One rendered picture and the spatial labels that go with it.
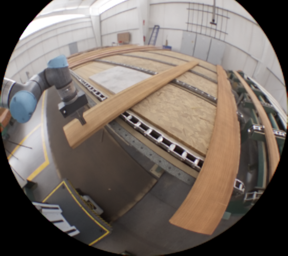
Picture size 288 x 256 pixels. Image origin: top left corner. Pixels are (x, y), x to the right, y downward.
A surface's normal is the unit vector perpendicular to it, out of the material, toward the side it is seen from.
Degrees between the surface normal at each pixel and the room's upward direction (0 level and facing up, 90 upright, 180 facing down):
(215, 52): 90
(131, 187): 0
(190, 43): 90
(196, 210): 0
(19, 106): 90
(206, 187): 0
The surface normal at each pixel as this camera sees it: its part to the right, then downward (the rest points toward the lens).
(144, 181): 0.03, -0.72
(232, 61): -0.59, 0.52
